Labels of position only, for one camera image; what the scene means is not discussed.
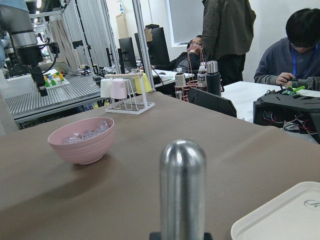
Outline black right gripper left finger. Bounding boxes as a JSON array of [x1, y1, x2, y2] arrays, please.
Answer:
[[149, 232, 162, 240]]

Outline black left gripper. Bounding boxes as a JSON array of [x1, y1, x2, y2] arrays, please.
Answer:
[[15, 42, 60, 97]]

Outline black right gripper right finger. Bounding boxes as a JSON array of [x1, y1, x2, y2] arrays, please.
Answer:
[[204, 232, 213, 240]]

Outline steel muddler black tip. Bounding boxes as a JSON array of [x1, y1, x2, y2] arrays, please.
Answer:
[[160, 139, 207, 240]]

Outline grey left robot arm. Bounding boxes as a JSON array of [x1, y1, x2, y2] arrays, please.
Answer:
[[0, 0, 60, 97]]

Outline white cup in rack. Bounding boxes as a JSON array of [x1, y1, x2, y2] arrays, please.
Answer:
[[100, 78, 113, 98]]

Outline pile of clear ice cubes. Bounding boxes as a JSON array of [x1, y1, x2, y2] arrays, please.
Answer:
[[63, 120, 112, 145]]

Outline pink cup in rack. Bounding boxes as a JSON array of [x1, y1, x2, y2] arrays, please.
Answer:
[[110, 78, 127, 100]]

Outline yellow cup in rack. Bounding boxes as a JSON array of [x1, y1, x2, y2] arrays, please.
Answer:
[[134, 72, 153, 95]]

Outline pink bowl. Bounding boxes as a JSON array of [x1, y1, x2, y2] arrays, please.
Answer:
[[47, 117, 115, 165]]

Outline cream rabbit tray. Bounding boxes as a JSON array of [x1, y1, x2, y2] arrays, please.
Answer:
[[230, 181, 320, 240]]

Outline black long bar device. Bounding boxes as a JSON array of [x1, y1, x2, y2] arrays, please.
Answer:
[[187, 87, 237, 118]]

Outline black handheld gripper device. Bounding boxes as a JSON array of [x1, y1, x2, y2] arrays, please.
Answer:
[[253, 91, 320, 143]]

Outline black steel thermos bottle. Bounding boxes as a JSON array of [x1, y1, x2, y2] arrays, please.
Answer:
[[206, 60, 221, 96]]

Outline standing person dark coat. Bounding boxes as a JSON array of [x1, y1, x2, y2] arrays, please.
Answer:
[[202, 0, 256, 86]]

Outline seated person in blue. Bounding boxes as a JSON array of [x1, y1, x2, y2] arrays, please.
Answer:
[[254, 8, 320, 91]]

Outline white wire cup rack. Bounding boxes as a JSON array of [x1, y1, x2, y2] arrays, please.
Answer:
[[105, 72, 155, 115]]

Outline aluminium frame post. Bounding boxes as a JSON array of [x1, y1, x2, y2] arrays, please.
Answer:
[[132, 0, 156, 92]]

